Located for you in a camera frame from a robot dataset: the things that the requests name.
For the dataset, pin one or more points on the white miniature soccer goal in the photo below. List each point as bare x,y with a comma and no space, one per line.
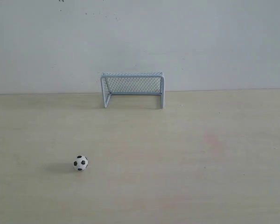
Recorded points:
143,83

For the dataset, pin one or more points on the black and white soccer ball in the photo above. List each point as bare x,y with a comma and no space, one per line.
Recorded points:
80,163

